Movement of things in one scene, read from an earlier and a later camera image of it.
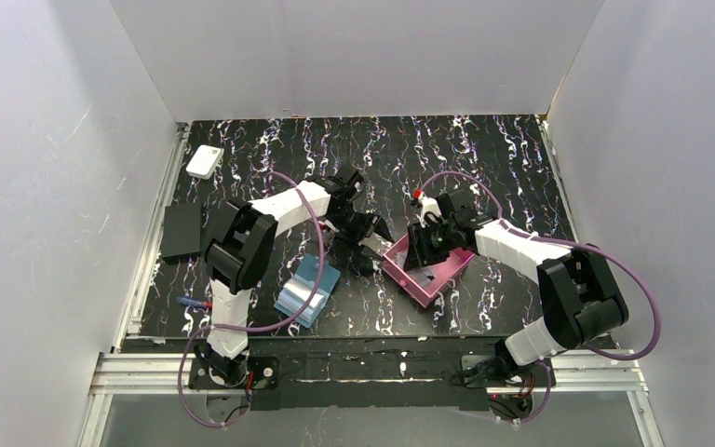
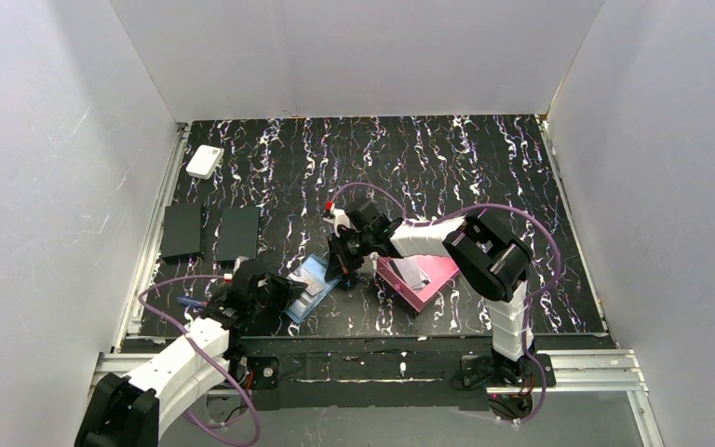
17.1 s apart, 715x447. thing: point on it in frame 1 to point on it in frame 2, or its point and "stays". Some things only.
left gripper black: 361,224 to 281,291
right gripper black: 425,237 to 342,254
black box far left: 182,233 stays
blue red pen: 205,304 stays
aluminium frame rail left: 135,297 stays
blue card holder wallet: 297,291 stays
